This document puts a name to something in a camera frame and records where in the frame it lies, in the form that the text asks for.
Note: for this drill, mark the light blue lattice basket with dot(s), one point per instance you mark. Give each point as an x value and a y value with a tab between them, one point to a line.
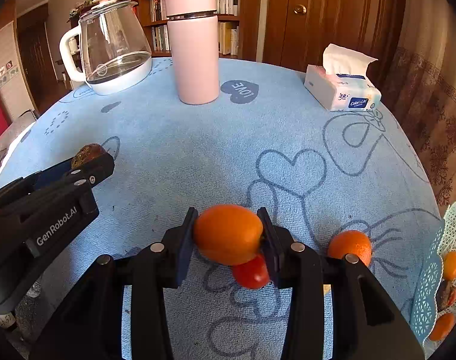
430	281

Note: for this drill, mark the large orange with stem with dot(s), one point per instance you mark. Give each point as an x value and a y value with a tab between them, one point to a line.
452	264

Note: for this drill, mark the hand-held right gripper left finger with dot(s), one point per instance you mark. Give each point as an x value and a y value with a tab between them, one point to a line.
184	247

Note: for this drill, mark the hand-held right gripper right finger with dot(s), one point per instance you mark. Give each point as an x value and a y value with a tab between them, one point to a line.
271	247

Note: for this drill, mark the brown wooden door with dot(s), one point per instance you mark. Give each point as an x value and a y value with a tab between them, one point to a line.
325	18

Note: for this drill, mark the white tissue pack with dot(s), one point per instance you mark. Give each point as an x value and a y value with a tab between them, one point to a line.
344	90

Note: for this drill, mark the patterned beige curtain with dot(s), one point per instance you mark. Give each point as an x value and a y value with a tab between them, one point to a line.
430	101

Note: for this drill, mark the round orange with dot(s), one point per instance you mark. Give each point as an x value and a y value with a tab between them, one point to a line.
442	326
350	247

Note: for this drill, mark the pink thermos bottle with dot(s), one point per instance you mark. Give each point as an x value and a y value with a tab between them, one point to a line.
196	52

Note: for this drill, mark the dark wooden door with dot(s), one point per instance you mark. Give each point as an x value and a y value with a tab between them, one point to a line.
36	56

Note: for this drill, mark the rows of shelved books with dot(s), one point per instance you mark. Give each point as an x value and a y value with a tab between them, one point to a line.
228	3

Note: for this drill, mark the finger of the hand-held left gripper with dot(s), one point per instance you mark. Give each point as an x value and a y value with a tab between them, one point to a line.
51	176
92	174

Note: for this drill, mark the oval orange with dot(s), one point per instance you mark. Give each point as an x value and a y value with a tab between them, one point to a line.
228	234

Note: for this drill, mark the blue printed tablecloth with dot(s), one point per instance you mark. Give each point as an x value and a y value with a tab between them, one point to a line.
175	150

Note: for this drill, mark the brass door knob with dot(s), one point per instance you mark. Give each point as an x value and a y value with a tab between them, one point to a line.
299	8

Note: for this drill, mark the dark brown water chestnut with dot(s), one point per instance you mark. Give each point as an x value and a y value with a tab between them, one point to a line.
87	153
446	292

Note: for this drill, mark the wooden bookshelf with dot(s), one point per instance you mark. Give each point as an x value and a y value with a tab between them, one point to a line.
248	18

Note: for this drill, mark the red tomato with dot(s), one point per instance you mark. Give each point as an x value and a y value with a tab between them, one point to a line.
252	273

